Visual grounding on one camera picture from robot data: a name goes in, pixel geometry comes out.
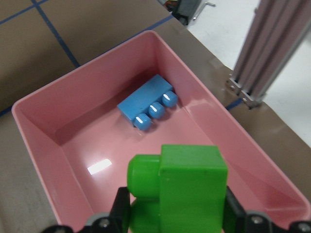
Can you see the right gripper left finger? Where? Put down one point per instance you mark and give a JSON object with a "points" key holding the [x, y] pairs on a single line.
{"points": [[121, 211]]}

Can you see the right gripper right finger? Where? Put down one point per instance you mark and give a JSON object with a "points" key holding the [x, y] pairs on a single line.
{"points": [[234, 214]]}

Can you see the green toy block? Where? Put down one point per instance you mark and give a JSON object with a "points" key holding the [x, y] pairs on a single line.
{"points": [[181, 190]]}

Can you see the blue toy block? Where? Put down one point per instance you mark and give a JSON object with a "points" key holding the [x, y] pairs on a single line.
{"points": [[148, 102]]}

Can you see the pink plastic box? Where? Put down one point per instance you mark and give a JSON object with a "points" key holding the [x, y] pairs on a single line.
{"points": [[80, 144]]}

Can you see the aluminium frame post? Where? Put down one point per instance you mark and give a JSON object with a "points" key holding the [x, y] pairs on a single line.
{"points": [[278, 28]]}

